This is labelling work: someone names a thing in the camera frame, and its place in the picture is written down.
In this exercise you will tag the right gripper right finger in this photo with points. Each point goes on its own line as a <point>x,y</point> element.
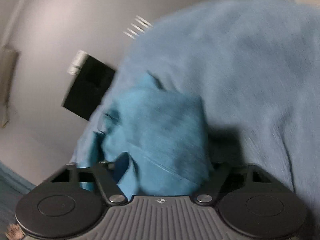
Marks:
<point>209,192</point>

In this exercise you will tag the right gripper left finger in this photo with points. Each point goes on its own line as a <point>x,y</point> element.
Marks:
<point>107,176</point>

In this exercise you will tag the teal tie-dye hooded jacket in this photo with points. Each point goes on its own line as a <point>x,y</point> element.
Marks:
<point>163,133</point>

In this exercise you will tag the black flat monitor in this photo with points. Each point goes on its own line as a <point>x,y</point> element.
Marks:
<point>88,88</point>

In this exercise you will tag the blue fleece bed blanket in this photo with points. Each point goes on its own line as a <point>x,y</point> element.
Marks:
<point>255,66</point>

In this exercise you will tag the white wifi router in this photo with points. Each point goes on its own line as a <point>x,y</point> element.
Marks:
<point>138,27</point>

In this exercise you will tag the white wall power strip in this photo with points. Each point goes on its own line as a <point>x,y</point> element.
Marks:
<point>77,63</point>

